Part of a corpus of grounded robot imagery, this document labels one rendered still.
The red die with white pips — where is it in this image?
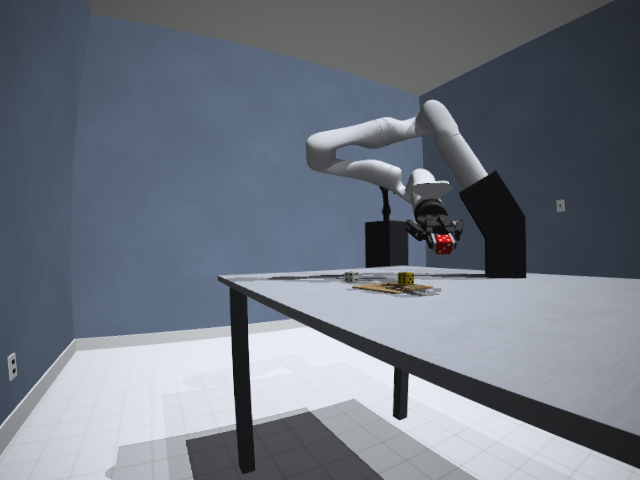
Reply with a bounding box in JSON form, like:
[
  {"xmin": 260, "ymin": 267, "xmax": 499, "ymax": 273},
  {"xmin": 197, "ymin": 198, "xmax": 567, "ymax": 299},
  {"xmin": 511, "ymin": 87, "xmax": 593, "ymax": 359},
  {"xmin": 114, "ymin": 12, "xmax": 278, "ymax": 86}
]
[{"xmin": 435, "ymin": 235, "xmax": 452, "ymax": 254}]

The tan flat mat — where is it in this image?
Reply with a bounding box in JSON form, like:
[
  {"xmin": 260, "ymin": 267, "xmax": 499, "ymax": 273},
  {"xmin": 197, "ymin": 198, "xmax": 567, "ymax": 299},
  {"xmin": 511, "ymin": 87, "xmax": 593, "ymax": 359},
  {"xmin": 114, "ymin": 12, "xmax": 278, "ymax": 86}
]
[{"xmin": 352, "ymin": 282, "xmax": 434, "ymax": 294}]

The white die with black pips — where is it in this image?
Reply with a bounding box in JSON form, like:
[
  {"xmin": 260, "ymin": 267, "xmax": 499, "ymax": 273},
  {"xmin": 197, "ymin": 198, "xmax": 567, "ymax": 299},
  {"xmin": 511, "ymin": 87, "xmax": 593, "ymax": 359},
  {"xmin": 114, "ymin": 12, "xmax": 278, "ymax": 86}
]
[{"xmin": 345, "ymin": 271, "xmax": 359, "ymax": 283}]

